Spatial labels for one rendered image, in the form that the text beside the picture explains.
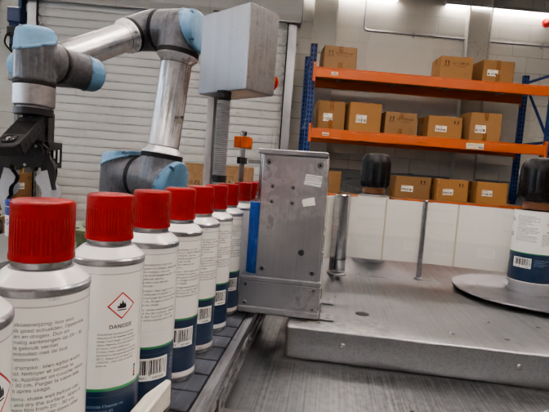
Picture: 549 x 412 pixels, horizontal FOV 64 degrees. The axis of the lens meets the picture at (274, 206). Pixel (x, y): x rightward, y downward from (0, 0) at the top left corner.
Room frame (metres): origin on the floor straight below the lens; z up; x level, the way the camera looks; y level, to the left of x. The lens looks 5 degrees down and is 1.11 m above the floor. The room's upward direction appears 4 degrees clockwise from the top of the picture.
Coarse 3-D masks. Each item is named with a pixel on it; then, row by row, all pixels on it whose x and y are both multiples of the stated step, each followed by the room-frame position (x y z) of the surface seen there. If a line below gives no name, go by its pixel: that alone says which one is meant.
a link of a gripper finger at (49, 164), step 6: (48, 156) 0.85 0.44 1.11; (48, 162) 0.85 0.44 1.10; (54, 162) 0.86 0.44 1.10; (42, 168) 0.85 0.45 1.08; (48, 168) 0.85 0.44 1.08; (54, 168) 0.85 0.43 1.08; (48, 174) 0.85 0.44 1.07; (54, 174) 0.85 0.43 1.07; (54, 180) 0.85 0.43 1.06; (54, 186) 0.85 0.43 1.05
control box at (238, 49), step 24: (216, 24) 1.06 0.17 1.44; (240, 24) 1.01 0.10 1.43; (264, 24) 1.02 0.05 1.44; (216, 48) 1.06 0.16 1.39; (240, 48) 1.00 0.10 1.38; (264, 48) 1.02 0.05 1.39; (216, 72) 1.05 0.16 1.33; (240, 72) 1.00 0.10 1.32; (264, 72) 1.03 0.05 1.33; (216, 96) 1.12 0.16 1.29; (240, 96) 1.09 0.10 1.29; (264, 96) 1.07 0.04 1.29
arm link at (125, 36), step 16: (128, 16) 1.25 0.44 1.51; (144, 16) 1.26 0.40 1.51; (96, 32) 1.15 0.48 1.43; (112, 32) 1.18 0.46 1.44; (128, 32) 1.22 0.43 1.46; (144, 32) 1.25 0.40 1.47; (80, 48) 1.08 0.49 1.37; (96, 48) 1.12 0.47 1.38; (112, 48) 1.17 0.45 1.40; (128, 48) 1.23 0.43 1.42; (144, 48) 1.28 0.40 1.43
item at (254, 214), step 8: (256, 200) 0.71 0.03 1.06; (256, 208) 0.70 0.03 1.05; (256, 216) 0.70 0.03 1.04; (256, 224) 0.70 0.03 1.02; (248, 232) 0.71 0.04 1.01; (256, 232) 0.70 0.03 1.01; (248, 240) 0.71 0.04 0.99; (256, 240) 0.70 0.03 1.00; (248, 248) 0.71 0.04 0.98; (256, 248) 0.70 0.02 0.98; (248, 256) 0.71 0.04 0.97; (256, 256) 0.70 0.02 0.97; (248, 264) 0.71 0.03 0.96
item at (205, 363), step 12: (240, 312) 0.69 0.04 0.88; (228, 324) 0.63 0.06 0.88; (240, 324) 0.65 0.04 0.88; (216, 336) 0.58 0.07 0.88; (228, 336) 0.59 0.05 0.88; (216, 348) 0.54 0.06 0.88; (204, 360) 0.50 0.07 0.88; (216, 360) 0.51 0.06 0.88; (204, 372) 0.48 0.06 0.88; (180, 384) 0.44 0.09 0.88; (192, 384) 0.45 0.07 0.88; (204, 384) 0.48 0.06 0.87; (180, 396) 0.42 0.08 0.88; (192, 396) 0.42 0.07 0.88; (180, 408) 0.40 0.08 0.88
